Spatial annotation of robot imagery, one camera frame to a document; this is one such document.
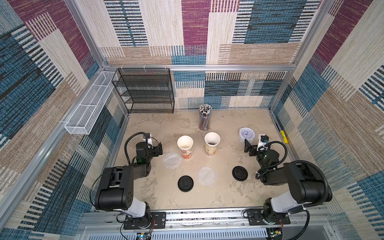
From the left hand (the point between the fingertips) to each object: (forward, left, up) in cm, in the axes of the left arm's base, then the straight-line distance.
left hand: (153, 143), depth 95 cm
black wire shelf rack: (+37, +9, +13) cm, 41 cm away
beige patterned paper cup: (-3, -35, +7) cm, 36 cm away
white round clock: (+10, -62, -5) cm, 63 cm away
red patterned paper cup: (-6, -21, +8) cm, 23 cm away
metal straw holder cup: (+15, -32, +7) cm, 36 cm away
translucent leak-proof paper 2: (-19, -32, -6) cm, 38 cm away
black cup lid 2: (-18, -51, -5) cm, 55 cm away
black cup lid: (-24, -20, -5) cm, 31 cm away
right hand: (-2, -62, +3) cm, 62 cm away
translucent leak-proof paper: (-8, -11, -7) cm, 16 cm away
